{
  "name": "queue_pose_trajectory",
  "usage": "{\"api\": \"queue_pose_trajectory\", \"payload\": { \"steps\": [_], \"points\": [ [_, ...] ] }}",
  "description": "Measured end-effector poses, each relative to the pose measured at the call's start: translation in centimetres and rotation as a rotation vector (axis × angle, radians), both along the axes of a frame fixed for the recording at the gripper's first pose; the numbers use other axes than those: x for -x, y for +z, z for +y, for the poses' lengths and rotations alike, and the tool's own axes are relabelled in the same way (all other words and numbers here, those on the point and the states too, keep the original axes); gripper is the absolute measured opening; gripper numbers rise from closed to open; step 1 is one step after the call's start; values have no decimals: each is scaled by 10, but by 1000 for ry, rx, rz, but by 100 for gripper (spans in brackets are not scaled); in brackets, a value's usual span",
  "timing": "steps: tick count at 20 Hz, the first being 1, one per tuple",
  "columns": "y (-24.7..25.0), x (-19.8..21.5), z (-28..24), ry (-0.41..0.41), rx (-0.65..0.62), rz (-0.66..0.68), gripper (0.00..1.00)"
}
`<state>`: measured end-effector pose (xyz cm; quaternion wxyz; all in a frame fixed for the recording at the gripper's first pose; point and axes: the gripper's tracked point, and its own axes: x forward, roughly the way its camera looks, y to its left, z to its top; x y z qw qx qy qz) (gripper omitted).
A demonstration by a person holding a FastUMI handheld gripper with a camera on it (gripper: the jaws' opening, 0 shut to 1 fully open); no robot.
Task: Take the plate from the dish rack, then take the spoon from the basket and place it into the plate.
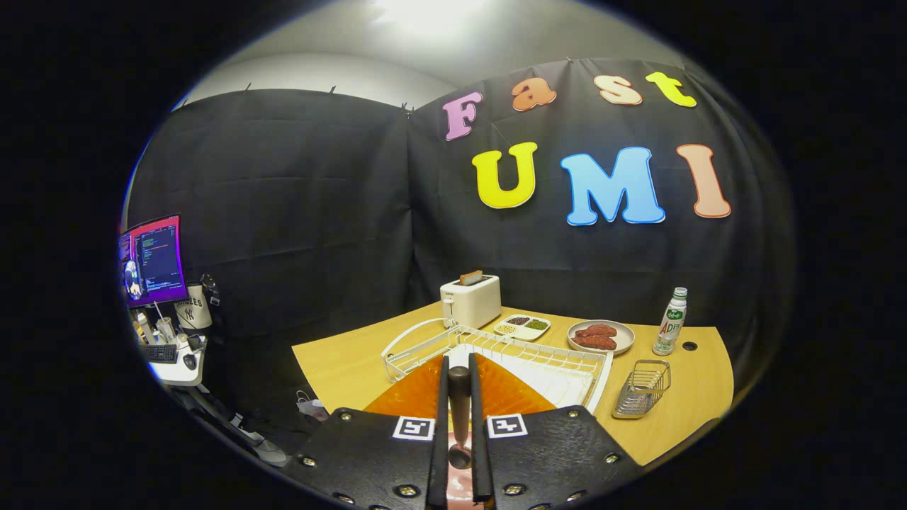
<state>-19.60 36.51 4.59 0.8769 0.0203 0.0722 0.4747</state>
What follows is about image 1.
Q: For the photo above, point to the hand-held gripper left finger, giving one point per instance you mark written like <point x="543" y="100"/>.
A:
<point x="442" y="425"/>

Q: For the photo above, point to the computer monitor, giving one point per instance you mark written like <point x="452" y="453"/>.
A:
<point x="159" y="258"/>

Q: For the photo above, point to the grey stand base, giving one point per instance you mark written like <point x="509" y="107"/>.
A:
<point x="262" y="446"/>

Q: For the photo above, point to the white green drink bottle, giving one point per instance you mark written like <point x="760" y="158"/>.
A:
<point x="669" y="326"/>

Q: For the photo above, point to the pink plate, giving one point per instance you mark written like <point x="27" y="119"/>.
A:
<point x="460" y="489"/>

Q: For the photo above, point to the black computer mouse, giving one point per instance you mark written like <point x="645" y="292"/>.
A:
<point x="189" y="361"/>

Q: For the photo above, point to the toast slice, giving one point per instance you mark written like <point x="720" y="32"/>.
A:
<point x="471" y="278"/>

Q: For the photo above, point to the small white bag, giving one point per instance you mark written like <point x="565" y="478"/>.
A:
<point x="312" y="407"/>

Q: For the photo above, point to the white side desk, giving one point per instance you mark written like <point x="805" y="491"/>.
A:
<point x="181" y="374"/>

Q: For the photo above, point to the grey round plate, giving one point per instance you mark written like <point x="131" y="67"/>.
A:
<point x="627" y="333"/>

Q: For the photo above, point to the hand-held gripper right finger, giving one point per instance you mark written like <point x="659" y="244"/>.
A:
<point x="476" y="425"/>

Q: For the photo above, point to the black keyboard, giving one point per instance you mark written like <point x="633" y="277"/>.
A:
<point x="159" y="353"/>

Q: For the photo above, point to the white divided bean dish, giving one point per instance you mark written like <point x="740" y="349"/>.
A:
<point x="521" y="331"/>

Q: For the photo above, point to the black backdrop cloth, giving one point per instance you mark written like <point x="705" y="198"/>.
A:
<point x="319" y="212"/>

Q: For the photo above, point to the white toaster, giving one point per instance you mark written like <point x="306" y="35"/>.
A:
<point x="471" y="304"/>

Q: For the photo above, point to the brown meat piece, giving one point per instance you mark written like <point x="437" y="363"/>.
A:
<point x="599" y="330"/>
<point x="595" y="343"/>

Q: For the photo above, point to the white printed cap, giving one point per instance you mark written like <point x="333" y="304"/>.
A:
<point x="193" y="312"/>

